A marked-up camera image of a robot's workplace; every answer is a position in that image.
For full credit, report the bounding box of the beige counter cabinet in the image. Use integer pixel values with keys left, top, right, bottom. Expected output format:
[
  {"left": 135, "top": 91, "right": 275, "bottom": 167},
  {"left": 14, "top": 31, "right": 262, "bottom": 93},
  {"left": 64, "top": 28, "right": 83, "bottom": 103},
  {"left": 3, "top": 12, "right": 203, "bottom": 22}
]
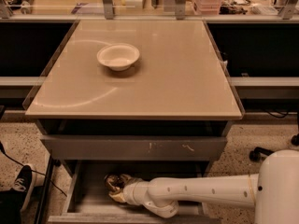
[{"left": 21, "top": 18, "right": 246, "bottom": 224}]

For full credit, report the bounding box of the right metal post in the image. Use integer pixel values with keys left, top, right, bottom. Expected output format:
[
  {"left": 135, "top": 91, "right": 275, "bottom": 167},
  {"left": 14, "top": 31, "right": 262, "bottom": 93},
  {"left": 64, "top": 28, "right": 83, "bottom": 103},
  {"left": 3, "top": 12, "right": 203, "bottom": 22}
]
[{"left": 175, "top": 0, "right": 186, "bottom": 20}]

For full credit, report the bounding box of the left metal post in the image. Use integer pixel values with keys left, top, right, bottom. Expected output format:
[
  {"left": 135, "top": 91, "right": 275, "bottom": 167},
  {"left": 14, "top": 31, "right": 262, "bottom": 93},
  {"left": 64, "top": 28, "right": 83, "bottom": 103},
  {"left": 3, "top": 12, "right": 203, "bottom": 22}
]
[{"left": 102, "top": 0, "right": 114, "bottom": 20}]

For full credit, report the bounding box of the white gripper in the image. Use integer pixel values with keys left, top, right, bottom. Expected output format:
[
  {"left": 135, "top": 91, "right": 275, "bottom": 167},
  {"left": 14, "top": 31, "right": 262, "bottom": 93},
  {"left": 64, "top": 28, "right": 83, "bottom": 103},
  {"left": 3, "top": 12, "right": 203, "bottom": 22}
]
[{"left": 109, "top": 174, "right": 150, "bottom": 205}]

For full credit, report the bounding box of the metal post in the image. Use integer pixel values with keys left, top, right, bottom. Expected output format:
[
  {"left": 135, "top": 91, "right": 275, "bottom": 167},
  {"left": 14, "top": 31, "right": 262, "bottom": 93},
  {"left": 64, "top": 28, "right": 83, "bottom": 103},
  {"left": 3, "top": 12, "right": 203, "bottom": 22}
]
[
  {"left": 175, "top": 0, "right": 186, "bottom": 20},
  {"left": 102, "top": 0, "right": 114, "bottom": 20}
]

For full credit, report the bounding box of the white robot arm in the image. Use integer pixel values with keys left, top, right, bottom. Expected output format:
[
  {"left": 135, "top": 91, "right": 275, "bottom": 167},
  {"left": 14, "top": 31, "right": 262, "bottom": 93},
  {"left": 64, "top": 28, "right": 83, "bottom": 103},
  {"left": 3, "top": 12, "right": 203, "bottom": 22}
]
[{"left": 107, "top": 149, "right": 299, "bottom": 224}]

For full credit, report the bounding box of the orange soda can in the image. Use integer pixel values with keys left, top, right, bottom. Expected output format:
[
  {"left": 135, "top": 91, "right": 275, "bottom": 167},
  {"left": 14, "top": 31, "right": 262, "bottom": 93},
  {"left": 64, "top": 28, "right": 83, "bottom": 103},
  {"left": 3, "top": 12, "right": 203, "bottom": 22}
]
[{"left": 105, "top": 174, "right": 126, "bottom": 192}]

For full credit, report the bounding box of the black floor cable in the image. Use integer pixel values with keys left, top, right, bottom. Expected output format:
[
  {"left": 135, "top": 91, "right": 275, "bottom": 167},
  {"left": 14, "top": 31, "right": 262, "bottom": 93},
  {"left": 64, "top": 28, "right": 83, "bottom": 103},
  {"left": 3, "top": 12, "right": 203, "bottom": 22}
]
[{"left": 0, "top": 142, "right": 68, "bottom": 198}]

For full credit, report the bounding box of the black sneaker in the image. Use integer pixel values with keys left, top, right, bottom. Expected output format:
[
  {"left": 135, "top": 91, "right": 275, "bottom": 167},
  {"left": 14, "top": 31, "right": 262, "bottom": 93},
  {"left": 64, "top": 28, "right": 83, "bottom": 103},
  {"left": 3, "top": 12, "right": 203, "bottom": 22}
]
[{"left": 12, "top": 163, "right": 36, "bottom": 211}]

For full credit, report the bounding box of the white bowl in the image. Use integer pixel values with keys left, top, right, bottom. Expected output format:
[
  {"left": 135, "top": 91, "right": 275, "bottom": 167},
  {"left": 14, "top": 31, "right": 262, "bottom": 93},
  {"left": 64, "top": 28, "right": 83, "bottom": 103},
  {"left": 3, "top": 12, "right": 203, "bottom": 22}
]
[{"left": 96, "top": 43, "right": 140, "bottom": 71}]

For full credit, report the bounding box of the black office chair base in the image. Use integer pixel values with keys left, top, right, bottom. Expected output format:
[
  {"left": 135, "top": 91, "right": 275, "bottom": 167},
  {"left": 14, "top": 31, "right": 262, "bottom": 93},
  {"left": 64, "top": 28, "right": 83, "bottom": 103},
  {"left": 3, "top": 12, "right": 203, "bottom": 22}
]
[{"left": 249, "top": 133, "right": 299, "bottom": 162}]

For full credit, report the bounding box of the open middle drawer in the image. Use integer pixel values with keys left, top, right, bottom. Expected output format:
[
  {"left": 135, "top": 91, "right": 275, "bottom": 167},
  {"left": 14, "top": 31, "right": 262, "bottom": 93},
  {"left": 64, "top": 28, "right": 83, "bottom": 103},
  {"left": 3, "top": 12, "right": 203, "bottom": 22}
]
[{"left": 48, "top": 161, "right": 221, "bottom": 224}]

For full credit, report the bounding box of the closed grey top drawer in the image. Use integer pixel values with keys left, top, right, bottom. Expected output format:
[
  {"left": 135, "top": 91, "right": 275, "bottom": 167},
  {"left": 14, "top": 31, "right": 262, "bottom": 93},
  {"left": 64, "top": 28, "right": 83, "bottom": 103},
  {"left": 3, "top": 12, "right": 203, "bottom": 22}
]
[{"left": 41, "top": 135, "right": 227, "bottom": 161}]

